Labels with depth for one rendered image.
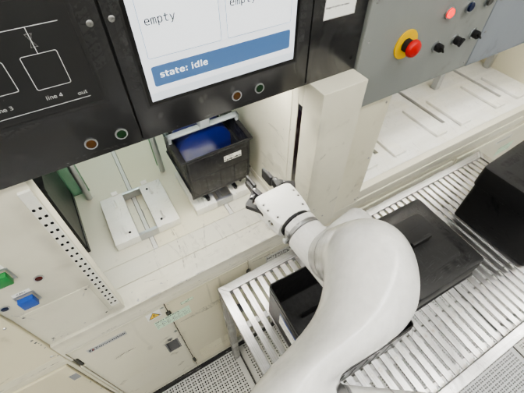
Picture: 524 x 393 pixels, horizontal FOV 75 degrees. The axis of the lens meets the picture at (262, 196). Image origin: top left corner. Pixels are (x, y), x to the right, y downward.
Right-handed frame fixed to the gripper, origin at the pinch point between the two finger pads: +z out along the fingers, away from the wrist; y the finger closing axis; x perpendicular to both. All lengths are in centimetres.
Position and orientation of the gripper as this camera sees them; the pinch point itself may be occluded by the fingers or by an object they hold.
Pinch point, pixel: (259, 180)
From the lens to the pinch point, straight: 83.9
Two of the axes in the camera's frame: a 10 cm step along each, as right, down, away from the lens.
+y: 8.4, -4.1, 3.4
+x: 0.0, -6.4, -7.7
